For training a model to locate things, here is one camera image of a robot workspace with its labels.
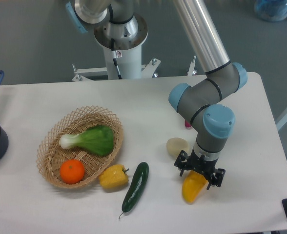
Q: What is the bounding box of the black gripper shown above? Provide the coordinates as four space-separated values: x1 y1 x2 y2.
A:
174 150 226 190

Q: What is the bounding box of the yellow mango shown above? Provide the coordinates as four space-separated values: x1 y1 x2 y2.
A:
182 171 207 203

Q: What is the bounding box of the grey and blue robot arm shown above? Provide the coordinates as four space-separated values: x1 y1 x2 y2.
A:
65 0 247 187

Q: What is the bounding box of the beige round bun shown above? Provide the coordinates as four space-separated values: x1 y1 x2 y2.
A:
166 137 190 158

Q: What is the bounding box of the purple sweet potato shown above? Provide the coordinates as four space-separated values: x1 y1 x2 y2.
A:
184 120 192 128

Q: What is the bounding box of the dark green cucumber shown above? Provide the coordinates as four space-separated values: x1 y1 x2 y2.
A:
119 162 149 218

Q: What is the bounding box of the yellow bell pepper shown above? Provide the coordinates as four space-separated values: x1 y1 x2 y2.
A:
98 164 129 189

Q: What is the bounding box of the green bok choy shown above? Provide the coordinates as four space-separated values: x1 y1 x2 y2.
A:
59 125 114 156

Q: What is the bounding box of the orange fruit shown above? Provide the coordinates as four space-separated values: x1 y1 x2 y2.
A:
60 159 85 184

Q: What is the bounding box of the woven wicker basket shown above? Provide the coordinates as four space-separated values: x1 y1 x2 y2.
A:
37 106 123 189

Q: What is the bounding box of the blue plastic bag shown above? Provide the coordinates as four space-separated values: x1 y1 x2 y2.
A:
254 0 287 22

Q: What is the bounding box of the white metal base frame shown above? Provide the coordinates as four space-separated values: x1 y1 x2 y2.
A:
72 55 197 82

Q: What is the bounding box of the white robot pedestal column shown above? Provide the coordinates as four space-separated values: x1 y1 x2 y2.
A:
94 13 148 80

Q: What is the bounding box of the black cable on pedestal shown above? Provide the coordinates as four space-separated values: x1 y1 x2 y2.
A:
110 38 123 80

